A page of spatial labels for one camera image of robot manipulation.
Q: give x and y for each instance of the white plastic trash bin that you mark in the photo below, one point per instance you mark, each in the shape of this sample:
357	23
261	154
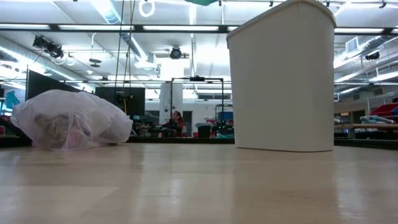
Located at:
280	93

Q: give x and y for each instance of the teal trash bag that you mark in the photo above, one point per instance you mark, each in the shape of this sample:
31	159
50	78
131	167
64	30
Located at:
202	2

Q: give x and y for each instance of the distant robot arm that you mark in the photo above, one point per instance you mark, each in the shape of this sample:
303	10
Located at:
223	127

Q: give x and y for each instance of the black waste bin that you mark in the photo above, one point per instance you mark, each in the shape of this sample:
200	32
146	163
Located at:
204	130

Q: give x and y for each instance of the person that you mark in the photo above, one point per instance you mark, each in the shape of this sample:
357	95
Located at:
177	123

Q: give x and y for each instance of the round ceiling sensor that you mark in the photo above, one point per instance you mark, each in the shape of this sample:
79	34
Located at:
94	61

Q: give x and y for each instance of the dark partition panel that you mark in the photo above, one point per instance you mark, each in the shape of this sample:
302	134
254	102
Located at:
40	85

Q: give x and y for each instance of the black ceiling spotlight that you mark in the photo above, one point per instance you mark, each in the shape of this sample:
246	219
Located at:
49	48

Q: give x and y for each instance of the pale grey roll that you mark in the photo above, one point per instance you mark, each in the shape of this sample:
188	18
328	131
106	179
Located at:
373	119

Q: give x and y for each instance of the teal hanging cloth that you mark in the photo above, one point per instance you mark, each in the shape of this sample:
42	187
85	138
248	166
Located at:
12	99

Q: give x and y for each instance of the red cloth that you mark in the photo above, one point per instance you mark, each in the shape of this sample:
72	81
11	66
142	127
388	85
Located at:
387	110

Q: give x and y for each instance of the black frame rig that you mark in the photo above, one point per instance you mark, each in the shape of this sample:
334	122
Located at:
197	79

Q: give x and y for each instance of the black aluminium table frame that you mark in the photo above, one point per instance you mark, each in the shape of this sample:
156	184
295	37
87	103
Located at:
180	140

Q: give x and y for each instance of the black ceiling dome camera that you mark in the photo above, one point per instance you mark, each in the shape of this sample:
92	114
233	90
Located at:
175	53

